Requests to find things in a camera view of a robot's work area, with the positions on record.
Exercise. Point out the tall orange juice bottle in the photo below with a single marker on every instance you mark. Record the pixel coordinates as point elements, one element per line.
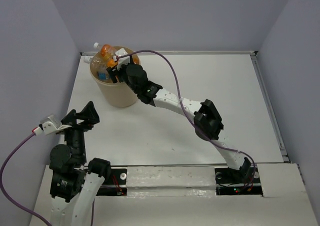
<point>106,51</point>

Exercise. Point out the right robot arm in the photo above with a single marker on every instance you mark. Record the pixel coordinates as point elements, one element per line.
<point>203,116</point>

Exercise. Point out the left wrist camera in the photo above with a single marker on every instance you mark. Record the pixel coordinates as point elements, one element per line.
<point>49,125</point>

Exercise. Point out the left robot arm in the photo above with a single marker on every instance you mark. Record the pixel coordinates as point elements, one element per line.
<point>75,181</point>

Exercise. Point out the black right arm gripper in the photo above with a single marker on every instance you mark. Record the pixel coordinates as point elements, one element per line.
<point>112,71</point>

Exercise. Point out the beige plastic bin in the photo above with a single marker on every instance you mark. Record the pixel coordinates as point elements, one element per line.
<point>118,94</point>

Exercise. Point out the short orange bottle yellow cap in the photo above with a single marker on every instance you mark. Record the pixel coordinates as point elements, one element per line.
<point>110,62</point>

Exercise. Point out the clear bottle blue cap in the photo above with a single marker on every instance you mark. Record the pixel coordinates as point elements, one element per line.
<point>103,76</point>

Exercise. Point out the clear crushed plastic bottle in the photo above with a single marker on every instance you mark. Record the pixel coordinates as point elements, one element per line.
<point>96,64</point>

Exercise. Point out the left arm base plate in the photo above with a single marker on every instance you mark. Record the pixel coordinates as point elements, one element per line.
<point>115,185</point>

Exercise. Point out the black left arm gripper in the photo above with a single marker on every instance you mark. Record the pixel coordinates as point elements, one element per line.
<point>89,111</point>

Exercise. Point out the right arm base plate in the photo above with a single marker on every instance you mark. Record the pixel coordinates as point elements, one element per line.
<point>229,182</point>

